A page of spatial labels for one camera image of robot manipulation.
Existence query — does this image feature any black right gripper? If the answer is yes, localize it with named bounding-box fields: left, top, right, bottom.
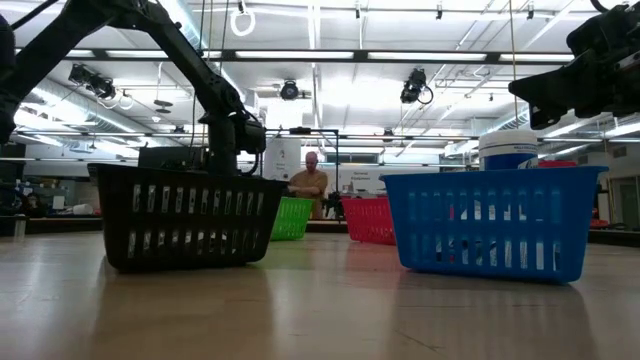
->
left=508, top=2, right=640, bottom=131

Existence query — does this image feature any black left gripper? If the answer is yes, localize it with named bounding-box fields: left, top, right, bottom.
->
left=205, top=126, right=241, bottom=177

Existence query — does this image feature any white cylindrical tank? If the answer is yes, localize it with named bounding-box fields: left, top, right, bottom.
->
left=263, top=136, right=303, bottom=182

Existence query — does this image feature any black monitor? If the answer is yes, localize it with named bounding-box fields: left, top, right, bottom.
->
left=137, top=145, right=209, bottom=176

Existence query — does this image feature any black plastic basket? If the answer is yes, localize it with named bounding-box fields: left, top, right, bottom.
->
left=87, top=162, right=289, bottom=274

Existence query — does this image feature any white container with blue band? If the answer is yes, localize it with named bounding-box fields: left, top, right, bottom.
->
left=478, top=129, right=540, bottom=171

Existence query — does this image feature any black round ceiling fixture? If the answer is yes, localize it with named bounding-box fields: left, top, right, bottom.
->
left=279, top=79, right=301, bottom=102

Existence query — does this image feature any person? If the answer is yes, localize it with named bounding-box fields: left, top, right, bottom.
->
left=287, top=151, right=330, bottom=220

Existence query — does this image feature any green plastic basket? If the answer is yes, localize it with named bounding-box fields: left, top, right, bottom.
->
left=269, top=196, right=316, bottom=243

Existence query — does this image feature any blue plastic basket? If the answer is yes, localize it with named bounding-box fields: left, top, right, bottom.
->
left=379, top=165, right=610, bottom=285

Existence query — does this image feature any red plastic basket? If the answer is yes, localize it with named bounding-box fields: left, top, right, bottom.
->
left=341, top=196, right=397, bottom=247

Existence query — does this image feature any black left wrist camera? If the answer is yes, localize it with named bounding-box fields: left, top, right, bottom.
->
left=234, top=118, right=268, bottom=155

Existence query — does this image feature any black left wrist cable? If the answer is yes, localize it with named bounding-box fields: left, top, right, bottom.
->
left=239, top=112, right=264, bottom=176

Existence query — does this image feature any yellow hanging cable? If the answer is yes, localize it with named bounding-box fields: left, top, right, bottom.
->
left=508, top=0, right=519, bottom=122

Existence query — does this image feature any black background frame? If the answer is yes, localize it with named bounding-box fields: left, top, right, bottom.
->
left=258, top=126, right=341, bottom=182

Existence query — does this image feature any white looped ceiling cable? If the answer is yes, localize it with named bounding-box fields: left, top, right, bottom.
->
left=97, top=89, right=136, bottom=111

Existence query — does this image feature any black hanging cable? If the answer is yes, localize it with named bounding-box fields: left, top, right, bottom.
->
left=218, top=0, right=231, bottom=79
left=188, top=0, right=207, bottom=149

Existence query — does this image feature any white hanging ring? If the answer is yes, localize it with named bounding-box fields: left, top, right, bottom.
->
left=229, top=8, right=257, bottom=38

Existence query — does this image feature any black overhead camera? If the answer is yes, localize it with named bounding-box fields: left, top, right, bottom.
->
left=68, top=63, right=117, bottom=100
left=399, top=68, right=435, bottom=106

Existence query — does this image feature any black aluminium rig frame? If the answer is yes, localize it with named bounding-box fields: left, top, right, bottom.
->
left=0, top=48, right=640, bottom=249

